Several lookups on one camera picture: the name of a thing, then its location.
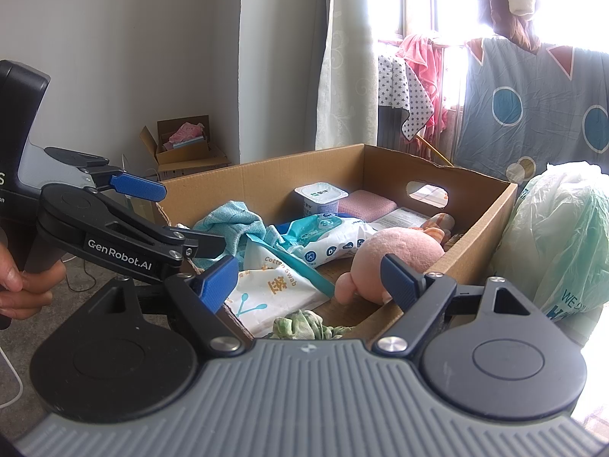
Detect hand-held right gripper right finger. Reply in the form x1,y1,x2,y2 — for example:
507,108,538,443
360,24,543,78
373,253,537,357

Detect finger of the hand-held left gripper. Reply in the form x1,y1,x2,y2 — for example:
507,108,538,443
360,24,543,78
83,194,228,284
84,165,168,201

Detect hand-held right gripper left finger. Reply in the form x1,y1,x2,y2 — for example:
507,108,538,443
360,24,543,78
111,256,242,356

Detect pink plush toy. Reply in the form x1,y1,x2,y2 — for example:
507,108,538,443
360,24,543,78
334,213,458,305

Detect blue knitted cloth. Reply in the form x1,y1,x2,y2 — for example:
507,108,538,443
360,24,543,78
193,201,286,270

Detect white printed carton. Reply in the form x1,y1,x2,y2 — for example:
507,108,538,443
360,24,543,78
368,207,431,232

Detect large cardboard box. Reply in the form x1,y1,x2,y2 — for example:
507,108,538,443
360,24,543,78
155,143,519,341

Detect person's left hand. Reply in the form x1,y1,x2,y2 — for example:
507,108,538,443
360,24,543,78
0,239,68,321

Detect cotton swab packet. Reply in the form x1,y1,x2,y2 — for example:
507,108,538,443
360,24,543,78
223,238,336,339

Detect small cardboard box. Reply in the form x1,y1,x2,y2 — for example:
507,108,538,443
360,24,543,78
139,115,232,182

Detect wet wipes pack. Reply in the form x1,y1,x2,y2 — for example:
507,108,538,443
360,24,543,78
273,213,379,267

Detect pink sponge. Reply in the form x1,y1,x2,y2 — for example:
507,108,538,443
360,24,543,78
337,189,399,217

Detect green patterned cloth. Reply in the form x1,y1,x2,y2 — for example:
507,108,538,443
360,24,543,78
271,309,355,341

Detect white yogurt cup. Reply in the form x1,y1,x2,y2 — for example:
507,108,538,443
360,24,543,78
293,182,349,220

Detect yellow pole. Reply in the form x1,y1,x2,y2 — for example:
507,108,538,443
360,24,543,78
416,136,455,167

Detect translucent plastic bag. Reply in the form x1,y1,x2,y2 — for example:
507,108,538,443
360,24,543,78
490,162,609,348

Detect star print cloth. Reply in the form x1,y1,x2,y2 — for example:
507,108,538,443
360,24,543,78
378,54,435,142

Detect pink clothes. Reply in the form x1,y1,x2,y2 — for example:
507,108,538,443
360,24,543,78
395,33,450,129

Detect blue printed bedsheet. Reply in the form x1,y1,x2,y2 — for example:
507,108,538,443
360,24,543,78
452,35,609,191

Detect white curtain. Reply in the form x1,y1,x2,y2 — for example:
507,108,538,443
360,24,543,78
315,0,381,150

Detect brown hanging garment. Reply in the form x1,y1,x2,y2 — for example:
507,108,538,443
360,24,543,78
478,0,543,53

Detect white cable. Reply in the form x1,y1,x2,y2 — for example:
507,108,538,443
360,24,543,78
0,347,24,409

